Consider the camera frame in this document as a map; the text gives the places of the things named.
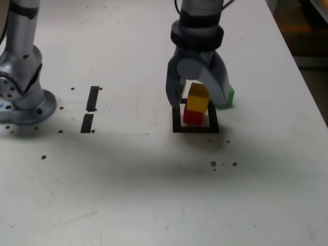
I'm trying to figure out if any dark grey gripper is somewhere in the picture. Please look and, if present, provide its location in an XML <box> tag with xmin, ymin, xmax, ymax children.
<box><xmin>166</xmin><ymin>48</ymin><xmax>230</xmax><ymax>107</ymax></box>

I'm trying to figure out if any yellow cube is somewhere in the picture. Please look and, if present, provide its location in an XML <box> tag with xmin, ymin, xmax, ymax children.
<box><xmin>187</xmin><ymin>82</ymin><xmax>210</xmax><ymax>113</ymax></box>

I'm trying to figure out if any red cube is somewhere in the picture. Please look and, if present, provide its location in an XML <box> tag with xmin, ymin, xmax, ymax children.
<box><xmin>182</xmin><ymin>107</ymin><xmax>204</xmax><ymax>126</ymax></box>

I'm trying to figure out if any green cube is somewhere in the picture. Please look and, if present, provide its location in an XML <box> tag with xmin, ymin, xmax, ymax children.
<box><xmin>211</xmin><ymin>86</ymin><xmax>235</xmax><ymax>109</ymax></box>

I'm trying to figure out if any black tape square outline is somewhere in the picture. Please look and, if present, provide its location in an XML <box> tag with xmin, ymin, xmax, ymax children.
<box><xmin>172</xmin><ymin>98</ymin><xmax>220</xmax><ymax>134</ymax></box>

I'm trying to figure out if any black tape strip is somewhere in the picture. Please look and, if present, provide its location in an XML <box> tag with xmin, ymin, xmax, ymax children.
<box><xmin>80</xmin><ymin>86</ymin><xmax>99</xmax><ymax>134</ymax></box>

